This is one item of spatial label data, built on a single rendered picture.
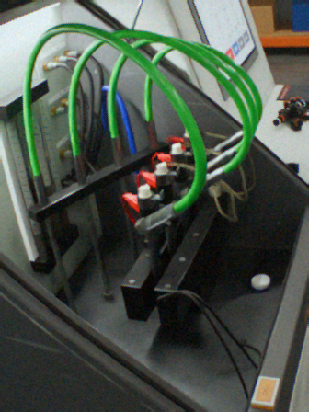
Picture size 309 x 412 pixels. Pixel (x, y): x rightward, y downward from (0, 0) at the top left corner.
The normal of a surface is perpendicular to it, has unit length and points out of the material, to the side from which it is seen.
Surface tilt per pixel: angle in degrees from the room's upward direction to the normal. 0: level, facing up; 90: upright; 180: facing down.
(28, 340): 90
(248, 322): 0
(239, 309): 0
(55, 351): 90
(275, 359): 0
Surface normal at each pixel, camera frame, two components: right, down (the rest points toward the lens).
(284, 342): -0.13, -0.86
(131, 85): -0.35, 0.51
